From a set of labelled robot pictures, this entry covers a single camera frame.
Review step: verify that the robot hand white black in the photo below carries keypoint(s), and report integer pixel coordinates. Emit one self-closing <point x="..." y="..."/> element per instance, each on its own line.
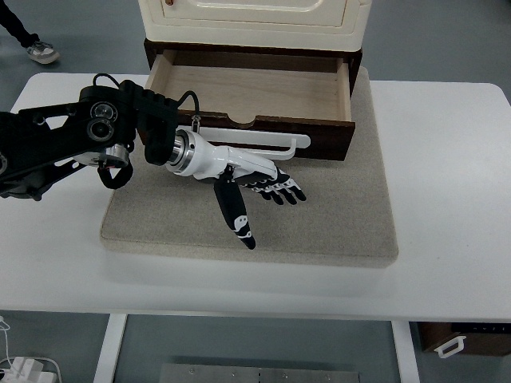
<point x="207" y="159"/>

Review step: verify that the brown wooden box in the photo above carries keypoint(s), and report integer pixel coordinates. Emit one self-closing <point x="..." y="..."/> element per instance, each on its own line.
<point x="487" y="344"/>

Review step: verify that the white table leg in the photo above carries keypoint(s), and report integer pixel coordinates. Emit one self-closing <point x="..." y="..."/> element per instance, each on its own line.
<point x="405" y="355"/>
<point x="109" y="351"/>

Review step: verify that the dark wood drawer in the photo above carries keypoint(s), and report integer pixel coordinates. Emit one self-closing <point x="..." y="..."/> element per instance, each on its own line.
<point x="247" y="91"/>

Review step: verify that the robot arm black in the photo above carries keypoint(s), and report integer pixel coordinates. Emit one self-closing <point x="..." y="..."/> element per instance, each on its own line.
<point x="60" y="131"/>

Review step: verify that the person's leg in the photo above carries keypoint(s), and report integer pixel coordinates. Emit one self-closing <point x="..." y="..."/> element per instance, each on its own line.
<point x="16" y="24"/>

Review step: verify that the cream cabinet with door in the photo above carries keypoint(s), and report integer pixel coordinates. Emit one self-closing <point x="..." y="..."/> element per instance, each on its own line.
<point x="255" y="36"/>

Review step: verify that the white power adapter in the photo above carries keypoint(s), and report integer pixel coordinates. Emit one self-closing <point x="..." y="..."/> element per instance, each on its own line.
<point x="26" y="369"/>

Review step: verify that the beige fabric mat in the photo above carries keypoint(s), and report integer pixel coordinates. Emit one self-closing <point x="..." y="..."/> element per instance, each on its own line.
<point x="319" y="219"/>

